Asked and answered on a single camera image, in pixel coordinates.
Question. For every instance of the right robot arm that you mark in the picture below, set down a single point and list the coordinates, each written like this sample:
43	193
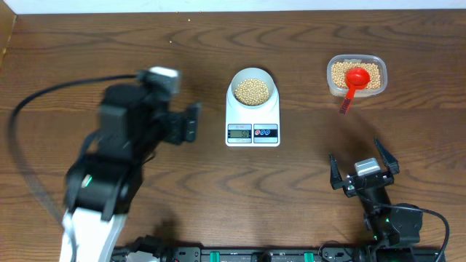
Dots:
395	227

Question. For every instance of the pile of soybeans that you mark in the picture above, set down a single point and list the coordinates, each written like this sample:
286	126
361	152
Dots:
339	69

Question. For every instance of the clear plastic container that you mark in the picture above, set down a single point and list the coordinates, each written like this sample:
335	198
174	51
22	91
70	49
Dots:
340	92

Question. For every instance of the red plastic measuring scoop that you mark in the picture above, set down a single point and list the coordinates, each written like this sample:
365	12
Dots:
355	79

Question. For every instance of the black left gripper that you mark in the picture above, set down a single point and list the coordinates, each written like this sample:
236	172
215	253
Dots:
178	132

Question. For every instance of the light grey bowl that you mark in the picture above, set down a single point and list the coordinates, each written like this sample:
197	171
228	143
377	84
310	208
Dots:
253	73

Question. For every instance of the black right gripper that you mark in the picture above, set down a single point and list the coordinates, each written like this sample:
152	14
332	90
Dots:
392	163

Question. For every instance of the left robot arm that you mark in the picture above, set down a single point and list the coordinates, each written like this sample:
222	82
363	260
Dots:
102	183

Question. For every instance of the soybeans in grey bowl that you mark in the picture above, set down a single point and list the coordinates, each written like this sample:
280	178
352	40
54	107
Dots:
252	92

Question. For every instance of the white digital kitchen scale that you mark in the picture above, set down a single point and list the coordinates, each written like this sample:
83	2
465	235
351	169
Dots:
252	126

